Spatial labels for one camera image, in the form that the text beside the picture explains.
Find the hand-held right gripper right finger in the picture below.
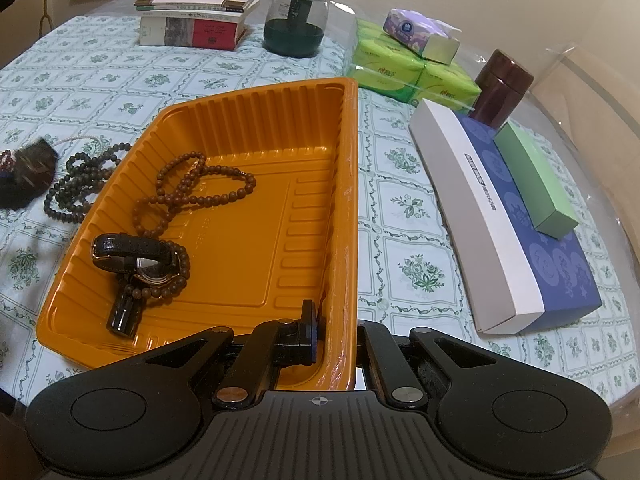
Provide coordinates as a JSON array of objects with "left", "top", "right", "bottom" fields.
[{"left": 357, "top": 321, "right": 511, "bottom": 407}]

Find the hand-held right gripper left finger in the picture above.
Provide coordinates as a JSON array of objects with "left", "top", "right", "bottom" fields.
[{"left": 142, "top": 300, "right": 321, "bottom": 409}]

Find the orange plastic tray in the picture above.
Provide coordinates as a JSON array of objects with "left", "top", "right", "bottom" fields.
[{"left": 36, "top": 77, "right": 360, "bottom": 393}]

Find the dark brown bead bracelet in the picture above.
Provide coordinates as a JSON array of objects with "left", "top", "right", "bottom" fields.
[{"left": 122, "top": 240, "right": 192, "bottom": 307}]

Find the black strap wristwatch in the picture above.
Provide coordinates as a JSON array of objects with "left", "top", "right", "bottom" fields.
[{"left": 91, "top": 232, "right": 183, "bottom": 339}]

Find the brown bead necklace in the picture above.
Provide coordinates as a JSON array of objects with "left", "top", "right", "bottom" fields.
[{"left": 131, "top": 151, "right": 257, "bottom": 237}]

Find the dark bead necklace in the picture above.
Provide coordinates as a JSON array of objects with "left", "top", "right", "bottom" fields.
[{"left": 44, "top": 141, "right": 135, "bottom": 224}]

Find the white pearl strand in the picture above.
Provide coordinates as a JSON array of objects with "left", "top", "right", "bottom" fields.
[{"left": 52, "top": 134, "right": 103, "bottom": 147}]

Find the dark chunky bracelet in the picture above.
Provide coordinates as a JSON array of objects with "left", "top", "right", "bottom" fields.
[{"left": 0, "top": 139, "right": 57, "bottom": 210}]

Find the white and blue box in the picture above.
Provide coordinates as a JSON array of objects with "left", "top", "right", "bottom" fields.
[{"left": 409, "top": 99, "right": 603, "bottom": 335}]

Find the long green box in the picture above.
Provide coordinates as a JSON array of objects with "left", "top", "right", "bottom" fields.
[{"left": 494, "top": 122, "right": 580, "bottom": 240}]

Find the green tissue packs bundle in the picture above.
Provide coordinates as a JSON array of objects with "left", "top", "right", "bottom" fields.
[{"left": 345, "top": 17, "right": 482, "bottom": 108}]

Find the brown thermos cup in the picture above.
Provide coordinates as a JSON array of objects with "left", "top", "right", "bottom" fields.
[{"left": 472, "top": 49, "right": 535, "bottom": 128}]

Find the dark green glass jar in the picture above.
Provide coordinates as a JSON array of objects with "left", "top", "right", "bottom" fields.
[{"left": 262, "top": 0, "right": 332, "bottom": 57}]

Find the purple tissue pack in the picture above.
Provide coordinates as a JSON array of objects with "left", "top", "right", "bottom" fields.
[{"left": 382, "top": 8, "right": 461, "bottom": 65}]

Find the thick red grey book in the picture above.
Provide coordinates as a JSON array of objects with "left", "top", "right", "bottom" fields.
[{"left": 139, "top": 12, "right": 247, "bottom": 52}]

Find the thin book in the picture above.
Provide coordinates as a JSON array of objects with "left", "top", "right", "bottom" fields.
[{"left": 136, "top": 2, "right": 258, "bottom": 23}]

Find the coat stand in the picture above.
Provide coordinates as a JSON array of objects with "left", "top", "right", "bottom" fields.
[{"left": 35, "top": 0, "right": 56, "bottom": 41}]

